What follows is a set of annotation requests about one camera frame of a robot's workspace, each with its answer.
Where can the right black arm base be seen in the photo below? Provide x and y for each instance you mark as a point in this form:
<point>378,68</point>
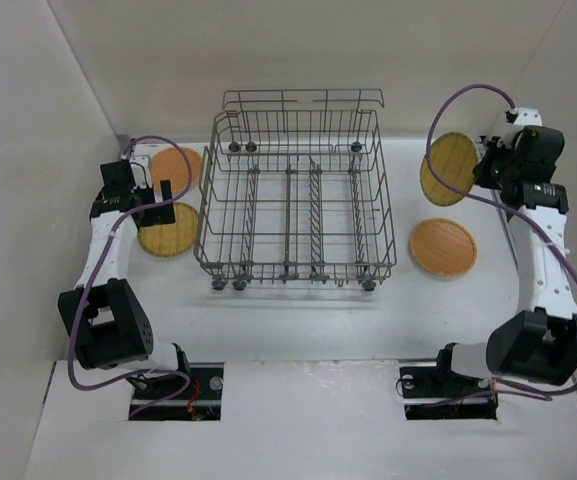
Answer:
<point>429,395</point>

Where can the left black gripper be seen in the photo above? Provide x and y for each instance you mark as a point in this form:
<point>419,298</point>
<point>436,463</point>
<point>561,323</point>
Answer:
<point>155,214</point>

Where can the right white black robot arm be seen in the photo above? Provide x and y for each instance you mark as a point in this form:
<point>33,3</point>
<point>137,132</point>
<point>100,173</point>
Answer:
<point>539,343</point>

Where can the yellow woven plate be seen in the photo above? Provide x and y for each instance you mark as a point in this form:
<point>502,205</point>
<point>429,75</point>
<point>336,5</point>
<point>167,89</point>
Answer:
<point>171,240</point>
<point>454,156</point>

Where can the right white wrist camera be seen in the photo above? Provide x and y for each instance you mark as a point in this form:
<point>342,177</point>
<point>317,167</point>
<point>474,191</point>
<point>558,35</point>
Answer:
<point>509,125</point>

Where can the orange woven plate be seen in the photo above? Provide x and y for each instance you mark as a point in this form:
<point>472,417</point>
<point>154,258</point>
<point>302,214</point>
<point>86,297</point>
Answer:
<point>443,247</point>
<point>169,164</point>

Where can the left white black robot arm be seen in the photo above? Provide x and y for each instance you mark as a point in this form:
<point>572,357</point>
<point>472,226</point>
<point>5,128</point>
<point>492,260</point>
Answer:
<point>110,335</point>

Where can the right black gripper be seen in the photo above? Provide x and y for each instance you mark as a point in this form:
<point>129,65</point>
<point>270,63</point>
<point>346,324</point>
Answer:
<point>488,170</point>

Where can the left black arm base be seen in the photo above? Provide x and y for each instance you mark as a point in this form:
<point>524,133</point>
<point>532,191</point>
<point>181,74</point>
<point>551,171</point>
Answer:
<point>168,398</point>

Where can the grey wire dish rack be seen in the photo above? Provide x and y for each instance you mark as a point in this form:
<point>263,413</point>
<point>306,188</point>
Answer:
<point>294,187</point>

